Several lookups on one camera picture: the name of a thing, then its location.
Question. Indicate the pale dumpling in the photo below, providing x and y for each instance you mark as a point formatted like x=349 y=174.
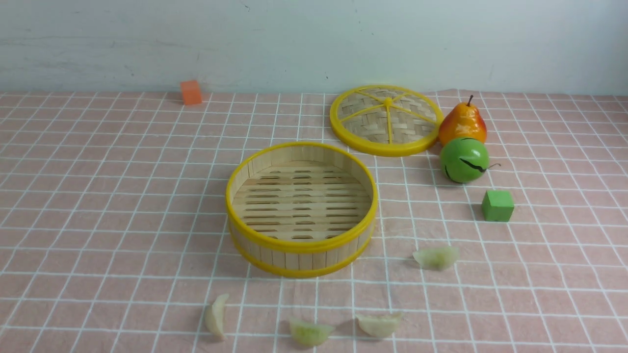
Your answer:
x=379 y=326
x=214 y=316

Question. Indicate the woven bamboo steamer lid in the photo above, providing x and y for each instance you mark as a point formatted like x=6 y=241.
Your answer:
x=385 y=120

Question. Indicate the green foam cube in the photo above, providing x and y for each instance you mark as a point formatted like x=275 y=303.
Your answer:
x=497 y=206

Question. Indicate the green dumpling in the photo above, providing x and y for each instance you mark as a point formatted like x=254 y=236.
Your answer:
x=309 y=334
x=436 y=258

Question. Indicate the orange foam cube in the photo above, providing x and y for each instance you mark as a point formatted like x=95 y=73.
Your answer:
x=191 y=92

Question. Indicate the orange yellow toy pear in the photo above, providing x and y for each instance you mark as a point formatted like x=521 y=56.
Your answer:
x=464 y=121

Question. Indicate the pink checkered tablecloth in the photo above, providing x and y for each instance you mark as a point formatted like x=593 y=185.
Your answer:
x=114 y=235

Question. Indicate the bamboo steamer tray yellow rim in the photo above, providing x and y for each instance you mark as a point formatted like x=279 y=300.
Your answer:
x=301 y=209

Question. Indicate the green toy apple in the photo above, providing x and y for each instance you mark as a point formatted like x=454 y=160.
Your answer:
x=464 y=160

